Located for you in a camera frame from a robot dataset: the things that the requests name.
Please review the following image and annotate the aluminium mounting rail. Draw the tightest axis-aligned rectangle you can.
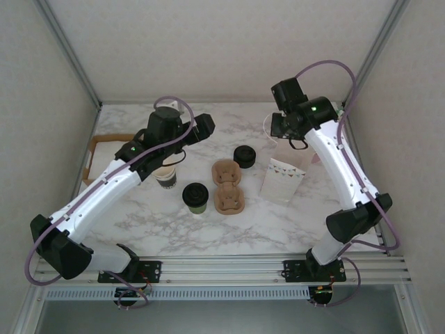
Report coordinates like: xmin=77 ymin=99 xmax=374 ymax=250
xmin=33 ymin=255 xmax=413 ymax=288

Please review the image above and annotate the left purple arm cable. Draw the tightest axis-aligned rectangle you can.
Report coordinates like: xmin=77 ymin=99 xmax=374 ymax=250
xmin=26 ymin=96 xmax=194 ymax=310

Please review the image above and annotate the aluminium frame leg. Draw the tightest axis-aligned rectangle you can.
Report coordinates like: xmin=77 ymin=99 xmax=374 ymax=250
xmin=9 ymin=285 xmax=48 ymax=334
xmin=399 ymin=283 xmax=432 ymax=334

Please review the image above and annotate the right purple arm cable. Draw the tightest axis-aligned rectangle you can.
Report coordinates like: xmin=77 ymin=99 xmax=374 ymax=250
xmin=294 ymin=59 xmax=401 ymax=309

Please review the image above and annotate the stack of paper cups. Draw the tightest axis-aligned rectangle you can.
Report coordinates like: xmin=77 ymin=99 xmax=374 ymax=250
xmin=154 ymin=166 xmax=178 ymax=191

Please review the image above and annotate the patterned white paper bag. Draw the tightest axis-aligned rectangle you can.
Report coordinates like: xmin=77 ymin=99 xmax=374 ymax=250
xmin=259 ymin=113 xmax=312 ymax=206

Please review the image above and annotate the grey slotted cable duct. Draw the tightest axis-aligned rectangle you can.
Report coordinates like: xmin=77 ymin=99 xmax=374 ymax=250
xmin=44 ymin=287 xmax=311 ymax=301

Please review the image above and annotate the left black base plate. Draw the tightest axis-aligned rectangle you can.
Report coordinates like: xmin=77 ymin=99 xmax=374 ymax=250
xmin=97 ymin=260 xmax=163 ymax=285

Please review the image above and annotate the brown pulp cup carrier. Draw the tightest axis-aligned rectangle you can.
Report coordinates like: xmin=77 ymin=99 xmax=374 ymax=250
xmin=211 ymin=159 xmax=244 ymax=216

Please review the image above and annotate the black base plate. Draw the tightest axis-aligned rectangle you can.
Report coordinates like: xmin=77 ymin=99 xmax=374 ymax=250
xmin=283 ymin=259 xmax=348 ymax=283
xmin=97 ymin=260 xmax=163 ymax=285

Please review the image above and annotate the brown cardboard napkin box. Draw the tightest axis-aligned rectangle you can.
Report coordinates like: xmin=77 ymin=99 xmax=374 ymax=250
xmin=83 ymin=134 xmax=147 ymax=187

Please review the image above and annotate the thin black cable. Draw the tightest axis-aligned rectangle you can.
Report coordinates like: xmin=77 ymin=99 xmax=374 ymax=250
xmin=287 ymin=136 xmax=309 ymax=151

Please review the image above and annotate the green paper coffee cup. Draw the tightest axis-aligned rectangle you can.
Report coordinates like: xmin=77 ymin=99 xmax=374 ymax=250
xmin=187 ymin=201 xmax=209 ymax=215

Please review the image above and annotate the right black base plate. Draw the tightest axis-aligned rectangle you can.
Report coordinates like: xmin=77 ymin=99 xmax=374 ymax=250
xmin=283 ymin=259 xmax=348 ymax=283

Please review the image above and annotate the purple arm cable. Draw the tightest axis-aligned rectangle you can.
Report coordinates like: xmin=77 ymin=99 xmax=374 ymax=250
xmin=26 ymin=96 xmax=194 ymax=310
xmin=294 ymin=59 xmax=401 ymax=309

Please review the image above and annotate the white napkin stack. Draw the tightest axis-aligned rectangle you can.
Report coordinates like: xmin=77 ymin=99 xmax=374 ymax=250
xmin=90 ymin=141 xmax=121 ymax=180

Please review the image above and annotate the black plastic cup lid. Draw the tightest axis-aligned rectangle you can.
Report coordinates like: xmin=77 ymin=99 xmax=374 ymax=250
xmin=181 ymin=182 xmax=210 ymax=207

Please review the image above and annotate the stack of black lids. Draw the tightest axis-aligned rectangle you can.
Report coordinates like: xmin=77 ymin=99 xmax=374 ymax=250
xmin=232 ymin=145 xmax=257 ymax=170

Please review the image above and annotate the aluminium side rail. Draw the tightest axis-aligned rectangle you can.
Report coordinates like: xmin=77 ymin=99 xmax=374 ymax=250
xmin=342 ymin=102 xmax=390 ymax=257
xmin=54 ymin=104 xmax=102 ymax=258

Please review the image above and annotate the aluminium upright frame post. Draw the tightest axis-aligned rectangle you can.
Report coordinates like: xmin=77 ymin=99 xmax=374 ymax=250
xmin=36 ymin=0 xmax=104 ymax=109
xmin=342 ymin=0 xmax=412 ymax=109

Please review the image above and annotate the small black circuit board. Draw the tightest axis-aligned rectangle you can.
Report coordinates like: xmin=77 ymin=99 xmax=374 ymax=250
xmin=113 ymin=287 xmax=154 ymax=310
xmin=311 ymin=284 xmax=337 ymax=307

